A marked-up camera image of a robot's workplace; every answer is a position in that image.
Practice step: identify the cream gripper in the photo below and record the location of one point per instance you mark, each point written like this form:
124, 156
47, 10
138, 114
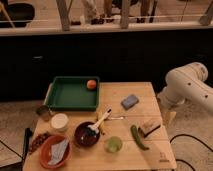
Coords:
168, 117

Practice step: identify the blue sponge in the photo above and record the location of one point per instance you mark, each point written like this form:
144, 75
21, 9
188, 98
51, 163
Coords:
129, 102

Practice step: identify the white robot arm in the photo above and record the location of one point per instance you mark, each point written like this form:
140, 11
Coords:
185, 83

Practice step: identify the green plastic tray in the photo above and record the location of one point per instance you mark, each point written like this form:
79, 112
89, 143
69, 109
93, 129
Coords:
71, 93

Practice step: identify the wooden block brush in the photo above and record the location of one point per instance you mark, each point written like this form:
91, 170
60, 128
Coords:
149, 127

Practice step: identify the green chili pepper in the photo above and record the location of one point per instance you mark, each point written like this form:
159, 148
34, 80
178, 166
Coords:
136, 138

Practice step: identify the metal fork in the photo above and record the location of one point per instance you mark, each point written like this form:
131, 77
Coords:
115, 118

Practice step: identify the green plastic cup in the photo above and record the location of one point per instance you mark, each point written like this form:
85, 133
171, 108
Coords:
113, 144

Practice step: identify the yellow banana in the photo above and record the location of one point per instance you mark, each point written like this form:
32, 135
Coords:
101, 126

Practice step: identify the white spoon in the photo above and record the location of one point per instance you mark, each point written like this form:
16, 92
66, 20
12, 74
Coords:
94, 127

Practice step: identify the orange fruit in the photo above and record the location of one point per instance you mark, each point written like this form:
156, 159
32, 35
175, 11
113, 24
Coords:
91, 84

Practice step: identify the dark purple bowl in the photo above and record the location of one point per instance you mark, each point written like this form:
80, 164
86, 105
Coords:
83, 137

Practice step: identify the white round container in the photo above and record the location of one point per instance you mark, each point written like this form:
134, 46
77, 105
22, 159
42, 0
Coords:
59, 122

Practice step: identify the crumpled white paper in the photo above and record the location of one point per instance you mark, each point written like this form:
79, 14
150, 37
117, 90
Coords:
57, 152

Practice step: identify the orange bowl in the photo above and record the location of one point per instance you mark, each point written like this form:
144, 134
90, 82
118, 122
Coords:
45, 152

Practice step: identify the dark red grapes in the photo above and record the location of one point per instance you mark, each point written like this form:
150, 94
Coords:
37, 142

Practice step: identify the black chair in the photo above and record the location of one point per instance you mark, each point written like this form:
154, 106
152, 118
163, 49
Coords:
20, 13

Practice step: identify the black table bracket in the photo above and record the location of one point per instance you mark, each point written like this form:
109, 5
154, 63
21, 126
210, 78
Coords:
27, 135

